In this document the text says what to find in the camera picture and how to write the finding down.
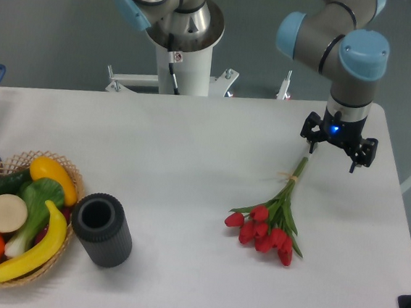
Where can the yellow banana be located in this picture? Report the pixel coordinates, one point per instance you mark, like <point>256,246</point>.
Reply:
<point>40,253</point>

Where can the yellow squash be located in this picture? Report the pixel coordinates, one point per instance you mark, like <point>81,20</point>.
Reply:
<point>46,167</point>

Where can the woven wicker basket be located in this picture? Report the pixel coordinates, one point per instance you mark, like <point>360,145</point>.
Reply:
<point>21,162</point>

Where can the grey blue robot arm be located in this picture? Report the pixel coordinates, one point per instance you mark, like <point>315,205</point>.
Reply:
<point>334,42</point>

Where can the green cucumber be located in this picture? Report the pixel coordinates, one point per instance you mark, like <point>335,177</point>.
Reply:
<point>11,184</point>

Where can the green bok choy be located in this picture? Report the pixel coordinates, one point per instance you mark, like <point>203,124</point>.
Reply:
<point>35,196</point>

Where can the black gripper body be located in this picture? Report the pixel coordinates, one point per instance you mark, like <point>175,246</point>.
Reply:
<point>341,133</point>

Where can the dark grey ribbed vase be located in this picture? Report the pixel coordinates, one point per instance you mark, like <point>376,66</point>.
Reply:
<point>99,222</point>

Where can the red tulip bouquet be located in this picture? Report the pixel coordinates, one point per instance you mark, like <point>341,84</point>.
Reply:
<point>270,225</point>

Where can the beige round radish slice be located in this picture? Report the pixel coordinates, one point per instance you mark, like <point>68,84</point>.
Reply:
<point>13,213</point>

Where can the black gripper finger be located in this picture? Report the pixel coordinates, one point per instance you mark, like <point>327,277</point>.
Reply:
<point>364,153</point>
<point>312,131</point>

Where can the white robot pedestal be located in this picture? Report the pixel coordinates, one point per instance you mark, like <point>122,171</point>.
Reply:
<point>183,44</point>

